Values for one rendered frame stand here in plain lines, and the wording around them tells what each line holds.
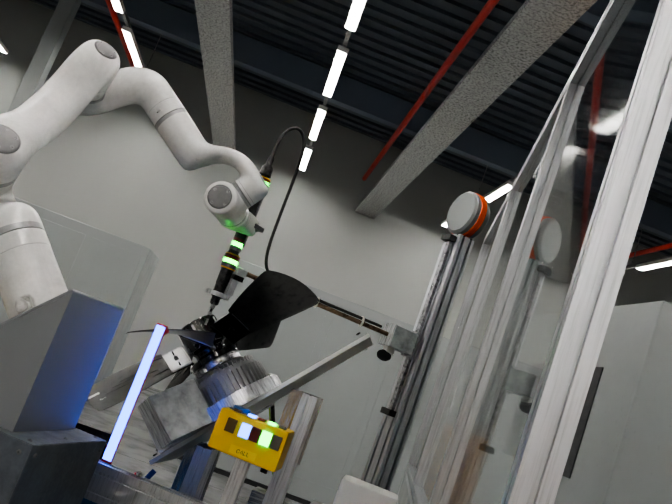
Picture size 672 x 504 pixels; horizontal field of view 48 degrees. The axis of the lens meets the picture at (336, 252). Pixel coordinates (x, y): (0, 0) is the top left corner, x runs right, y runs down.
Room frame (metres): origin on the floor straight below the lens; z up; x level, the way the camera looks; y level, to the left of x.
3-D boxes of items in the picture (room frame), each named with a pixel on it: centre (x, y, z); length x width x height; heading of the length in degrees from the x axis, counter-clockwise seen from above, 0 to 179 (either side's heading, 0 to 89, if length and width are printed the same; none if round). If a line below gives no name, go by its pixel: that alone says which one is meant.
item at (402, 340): (2.41, -0.29, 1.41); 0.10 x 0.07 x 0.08; 117
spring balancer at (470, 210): (2.45, -0.37, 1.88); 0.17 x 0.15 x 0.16; 172
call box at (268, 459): (1.73, 0.03, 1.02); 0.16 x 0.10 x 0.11; 82
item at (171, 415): (2.07, 0.25, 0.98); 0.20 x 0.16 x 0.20; 82
